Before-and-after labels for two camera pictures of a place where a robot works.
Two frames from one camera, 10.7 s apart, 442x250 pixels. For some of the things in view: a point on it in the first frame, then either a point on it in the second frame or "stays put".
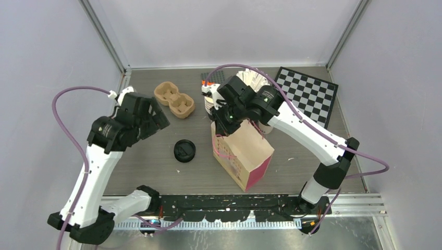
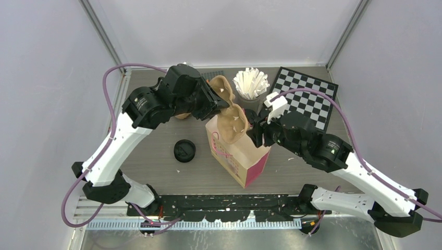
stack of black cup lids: (184, 151) stays put
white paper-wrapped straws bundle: (253, 78) stays put
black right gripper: (223, 129) → (259, 125)
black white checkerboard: (314, 98) stays put
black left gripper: (158, 121) → (213, 103)
